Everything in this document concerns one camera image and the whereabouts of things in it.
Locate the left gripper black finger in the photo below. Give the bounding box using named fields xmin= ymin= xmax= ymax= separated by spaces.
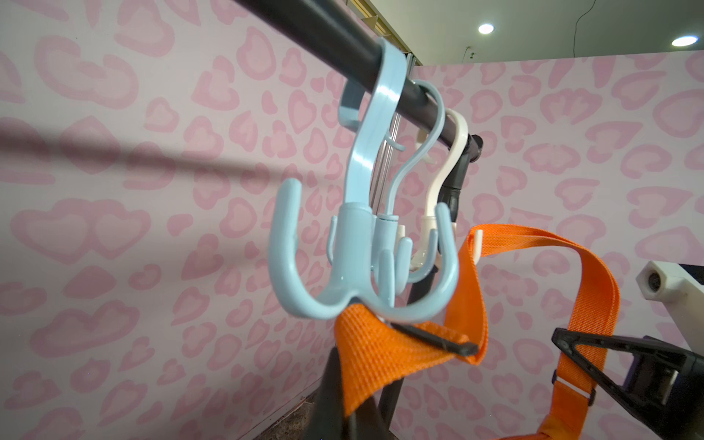
xmin=304 ymin=348 xmax=393 ymax=440

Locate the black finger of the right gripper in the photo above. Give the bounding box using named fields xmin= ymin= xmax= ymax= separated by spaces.
xmin=552 ymin=328 xmax=703 ymax=439

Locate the orange bag thin strap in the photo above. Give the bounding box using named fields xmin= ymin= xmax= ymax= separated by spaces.
xmin=333 ymin=223 xmax=623 ymax=440

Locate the light blue hook left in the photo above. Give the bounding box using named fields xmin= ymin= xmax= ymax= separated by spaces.
xmin=268 ymin=38 xmax=459 ymax=324

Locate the light blue hook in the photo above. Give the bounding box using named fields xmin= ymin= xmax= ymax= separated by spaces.
xmin=327 ymin=79 xmax=447 ymax=308
xmin=268 ymin=38 xmax=459 ymax=324

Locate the light blue hook right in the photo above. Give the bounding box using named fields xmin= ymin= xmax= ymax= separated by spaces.
xmin=327 ymin=79 xmax=447 ymax=308

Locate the white hook rightmost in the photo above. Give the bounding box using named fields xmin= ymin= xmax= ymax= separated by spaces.
xmin=411 ymin=109 xmax=469 ymax=278

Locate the black clothes rack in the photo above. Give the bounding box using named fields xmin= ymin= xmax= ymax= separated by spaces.
xmin=246 ymin=1 xmax=482 ymax=429

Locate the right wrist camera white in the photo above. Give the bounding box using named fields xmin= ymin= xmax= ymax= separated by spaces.
xmin=635 ymin=260 xmax=703 ymax=356

